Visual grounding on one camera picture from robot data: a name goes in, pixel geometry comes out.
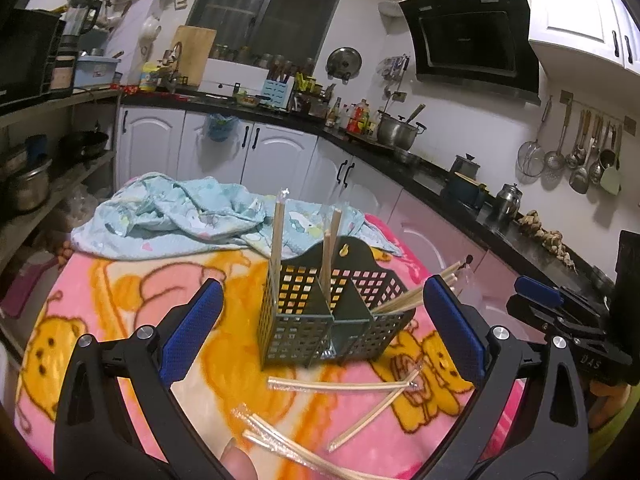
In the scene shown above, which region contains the hanging wire strainer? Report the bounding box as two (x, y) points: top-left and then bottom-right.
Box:
(516, 96), (552, 179)

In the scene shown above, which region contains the pink cartoon bear blanket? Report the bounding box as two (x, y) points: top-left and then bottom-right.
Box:
(13, 249), (473, 479)

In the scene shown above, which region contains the person's left hand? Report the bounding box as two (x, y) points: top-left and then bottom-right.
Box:
(220, 439), (258, 480)

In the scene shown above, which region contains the green hanging spatula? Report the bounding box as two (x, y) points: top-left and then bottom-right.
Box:
(600, 125), (622, 196)

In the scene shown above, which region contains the dark green utensil basket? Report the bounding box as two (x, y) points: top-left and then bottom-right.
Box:
(257, 236), (416, 370)

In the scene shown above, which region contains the black microwave oven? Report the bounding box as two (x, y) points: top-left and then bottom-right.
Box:
(0, 9), (65, 105)

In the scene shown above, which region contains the steel stock pot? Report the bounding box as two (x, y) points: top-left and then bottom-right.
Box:
(376, 104), (426, 151)

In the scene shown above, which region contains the light blue patterned cloth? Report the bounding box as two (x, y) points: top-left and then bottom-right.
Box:
(70, 172), (401, 261)

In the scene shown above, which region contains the hanging blue bag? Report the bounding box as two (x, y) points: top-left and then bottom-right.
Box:
(203, 114), (239, 143)

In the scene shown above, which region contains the hanging steel ladle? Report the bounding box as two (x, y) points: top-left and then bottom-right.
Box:
(544, 101), (573, 174)

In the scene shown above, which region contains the black range hood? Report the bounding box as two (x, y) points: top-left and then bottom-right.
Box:
(399, 0), (540, 105)

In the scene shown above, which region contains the dark kitchen window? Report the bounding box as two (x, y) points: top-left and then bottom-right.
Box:
(186, 0), (338, 67)

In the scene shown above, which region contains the hanging steel pot lid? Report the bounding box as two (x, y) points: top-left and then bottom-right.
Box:
(326, 47), (362, 84)

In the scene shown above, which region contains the blue plastic storage box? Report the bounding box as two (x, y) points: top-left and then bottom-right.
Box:
(74, 55), (120, 88)

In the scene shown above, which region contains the person's right hand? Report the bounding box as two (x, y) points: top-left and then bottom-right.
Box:
(588, 379), (631, 430)

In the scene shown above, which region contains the blue knife block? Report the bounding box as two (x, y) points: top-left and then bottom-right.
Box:
(260, 77), (294, 110)

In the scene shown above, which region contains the wooden chopsticks pair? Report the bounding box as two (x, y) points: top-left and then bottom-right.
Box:
(269, 188), (290, 308)

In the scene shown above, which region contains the blender with dark jug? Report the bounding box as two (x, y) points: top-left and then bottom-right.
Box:
(58, 0), (102, 55)

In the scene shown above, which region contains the wooden cutting board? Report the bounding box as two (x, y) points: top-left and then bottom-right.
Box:
(171, 25), (217, 88)

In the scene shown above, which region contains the steel pot on shelf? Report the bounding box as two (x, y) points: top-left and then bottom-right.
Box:
(9, 157), (52, 212)

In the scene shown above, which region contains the dark blue enamel pot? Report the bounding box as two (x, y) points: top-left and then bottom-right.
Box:
(445, 154), (488, 211)

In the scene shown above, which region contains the white upper cabinet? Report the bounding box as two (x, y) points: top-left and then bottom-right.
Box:
(529, 0), (639, 74)

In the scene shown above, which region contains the ginger root pile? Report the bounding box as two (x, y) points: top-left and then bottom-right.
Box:
(516, 210), (577, 272)

